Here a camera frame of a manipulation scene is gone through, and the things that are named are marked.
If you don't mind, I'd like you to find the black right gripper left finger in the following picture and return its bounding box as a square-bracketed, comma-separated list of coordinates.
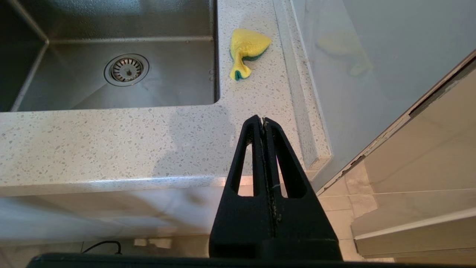
[209, 115, 276, 261]

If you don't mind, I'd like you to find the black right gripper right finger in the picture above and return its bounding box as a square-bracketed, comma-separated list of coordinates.
[263, 118, 342, 261]

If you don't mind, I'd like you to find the yellow green sponge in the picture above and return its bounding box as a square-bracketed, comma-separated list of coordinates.
[229, 28, 272, 82]

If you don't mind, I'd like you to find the stainless steel sink basin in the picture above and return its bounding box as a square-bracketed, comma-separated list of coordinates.
[0, 0, 220, 113]

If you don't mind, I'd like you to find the beige wooden cabinet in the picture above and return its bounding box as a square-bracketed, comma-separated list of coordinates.
[350, 48, 476, 261]

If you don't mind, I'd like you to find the white base cabinet front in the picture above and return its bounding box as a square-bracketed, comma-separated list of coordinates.
[0, 185, 225, 247]

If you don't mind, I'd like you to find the round metal drain strainer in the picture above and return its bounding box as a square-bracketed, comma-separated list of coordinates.
[103, 54, 150, 87]

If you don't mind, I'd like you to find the black floor cable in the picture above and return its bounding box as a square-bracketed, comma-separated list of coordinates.
[82, 240, 123, 255]

